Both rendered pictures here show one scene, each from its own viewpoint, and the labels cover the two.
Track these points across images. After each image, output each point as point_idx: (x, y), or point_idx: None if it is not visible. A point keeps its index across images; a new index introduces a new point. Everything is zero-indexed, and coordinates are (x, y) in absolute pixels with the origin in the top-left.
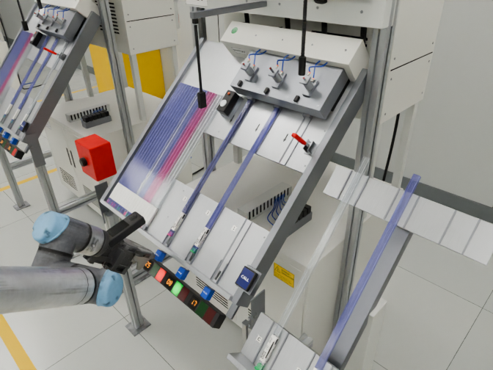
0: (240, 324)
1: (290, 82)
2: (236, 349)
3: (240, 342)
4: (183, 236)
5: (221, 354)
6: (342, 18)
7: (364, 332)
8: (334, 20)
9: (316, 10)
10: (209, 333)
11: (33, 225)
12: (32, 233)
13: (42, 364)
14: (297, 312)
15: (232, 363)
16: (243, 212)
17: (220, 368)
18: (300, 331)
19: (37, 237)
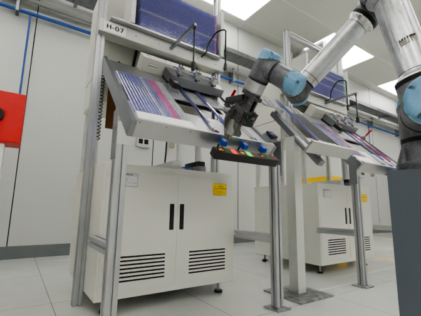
0: (177, 285)
1: (201, 81)
2: (190, 306)
3: (183, 304)
4: (222, 133)
5: (190, 311)
6: (208, 64)
7: (299, 147)
8: (205, 64)
9: (197, 59)
10: (161, 315)
11: (269, 50)
12: (274, 52)
13: None
14: (229, 214)
15: (203, 308)
16: (178, 162)
17: (206, 313)
18: (232, 231)
19: (279, 54)
